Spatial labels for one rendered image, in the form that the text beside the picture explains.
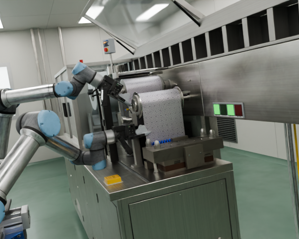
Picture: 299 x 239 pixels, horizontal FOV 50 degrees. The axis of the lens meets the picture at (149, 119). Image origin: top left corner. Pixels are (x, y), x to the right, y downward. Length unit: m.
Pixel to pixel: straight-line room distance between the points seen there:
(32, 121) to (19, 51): 5.91
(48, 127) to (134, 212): 0.55
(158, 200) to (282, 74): 0.79
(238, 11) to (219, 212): 0.98
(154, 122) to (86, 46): 5.75
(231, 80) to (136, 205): 0.73
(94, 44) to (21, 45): 1.51
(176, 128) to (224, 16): 0.66
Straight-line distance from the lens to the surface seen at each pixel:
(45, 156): 7.32
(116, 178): 1.62
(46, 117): 1.40
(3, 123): 1.93
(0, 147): 1.96
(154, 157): 1.59
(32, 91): 1.69
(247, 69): 1.46
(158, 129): 1.79
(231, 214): 1.81
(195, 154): 1.66
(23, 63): 7.26
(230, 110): 1.58
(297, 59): 1.25
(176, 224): 1.66
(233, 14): 1.53
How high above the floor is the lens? 1.36
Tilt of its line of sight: 6 degrees down
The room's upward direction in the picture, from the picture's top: 8 degrees counter-clockwise
